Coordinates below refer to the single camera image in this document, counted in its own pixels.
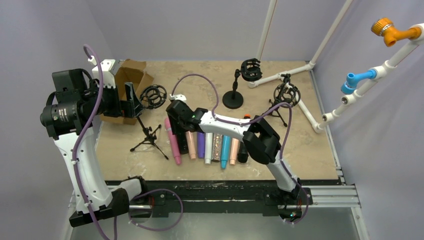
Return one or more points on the orange pipe fitting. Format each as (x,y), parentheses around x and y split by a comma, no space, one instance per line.
(385,28)

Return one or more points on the black tripod microphone stand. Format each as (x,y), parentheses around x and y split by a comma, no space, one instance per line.
(151,98)

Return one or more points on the beige microphone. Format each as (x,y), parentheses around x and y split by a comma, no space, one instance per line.
(234,148)
(191,145)

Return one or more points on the white toy microphone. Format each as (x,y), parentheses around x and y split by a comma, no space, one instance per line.
(208,148)

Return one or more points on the black round-base microphone stand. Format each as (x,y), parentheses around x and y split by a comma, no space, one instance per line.
(249,71)

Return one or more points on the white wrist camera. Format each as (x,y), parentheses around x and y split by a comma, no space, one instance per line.
(108,67)
(178,97)

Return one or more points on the purple toy microphone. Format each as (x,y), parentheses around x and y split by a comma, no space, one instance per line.
(201,145)

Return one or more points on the silver rhinestone microphone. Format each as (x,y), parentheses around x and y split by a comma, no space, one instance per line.
(216,147)

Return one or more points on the black small tripod stand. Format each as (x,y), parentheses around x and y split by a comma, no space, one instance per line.
(286,92)

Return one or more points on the brown cardboard box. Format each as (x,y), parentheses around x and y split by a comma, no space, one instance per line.
(123,85)

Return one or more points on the blue pipe fitting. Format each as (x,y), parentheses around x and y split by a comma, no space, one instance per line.
(352,80)

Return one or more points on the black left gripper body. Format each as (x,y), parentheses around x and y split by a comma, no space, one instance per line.
(122,104)

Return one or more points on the pink toy microphone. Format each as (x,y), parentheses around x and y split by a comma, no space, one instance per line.
(173,142)

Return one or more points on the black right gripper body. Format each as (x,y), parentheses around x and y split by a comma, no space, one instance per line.
(180,124)

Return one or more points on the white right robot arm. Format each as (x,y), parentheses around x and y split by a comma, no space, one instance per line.
(263,143)

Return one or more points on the teal toy microphone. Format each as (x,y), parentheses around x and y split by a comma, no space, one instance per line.
(225,151)

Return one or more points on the plain black microphone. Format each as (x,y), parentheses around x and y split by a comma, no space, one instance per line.
(242,154)

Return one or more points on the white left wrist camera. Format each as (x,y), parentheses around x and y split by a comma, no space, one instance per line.
(108,67)

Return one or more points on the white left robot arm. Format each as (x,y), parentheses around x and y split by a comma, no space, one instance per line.
(68,117)

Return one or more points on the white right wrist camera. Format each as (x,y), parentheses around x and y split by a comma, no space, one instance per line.
(178,97)

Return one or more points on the black glitter microphone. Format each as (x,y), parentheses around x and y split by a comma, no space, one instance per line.
(182,144)

